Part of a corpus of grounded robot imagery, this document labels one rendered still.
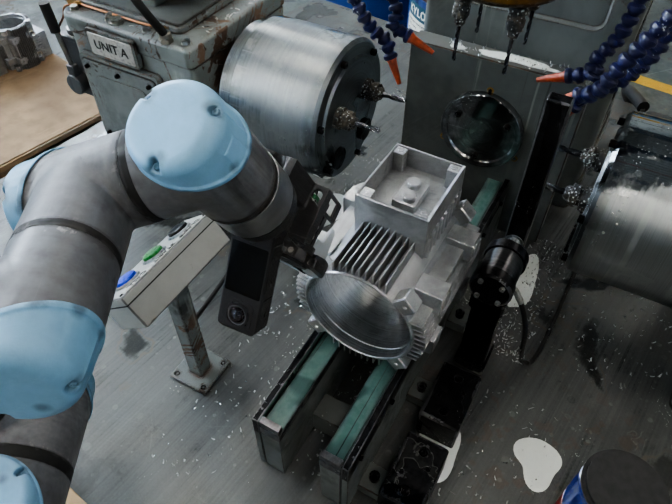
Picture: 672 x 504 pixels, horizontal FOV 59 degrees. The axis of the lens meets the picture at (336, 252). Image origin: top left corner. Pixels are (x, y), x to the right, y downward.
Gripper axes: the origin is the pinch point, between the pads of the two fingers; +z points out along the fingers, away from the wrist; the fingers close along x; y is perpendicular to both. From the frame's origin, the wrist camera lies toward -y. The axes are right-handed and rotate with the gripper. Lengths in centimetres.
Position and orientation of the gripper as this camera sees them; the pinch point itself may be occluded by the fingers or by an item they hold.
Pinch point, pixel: (308, 272)
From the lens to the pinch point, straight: 72.4
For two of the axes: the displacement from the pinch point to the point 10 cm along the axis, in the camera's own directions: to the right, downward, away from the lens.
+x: -8.7, -3.6, 3.3
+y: 4.2, -8.9, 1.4
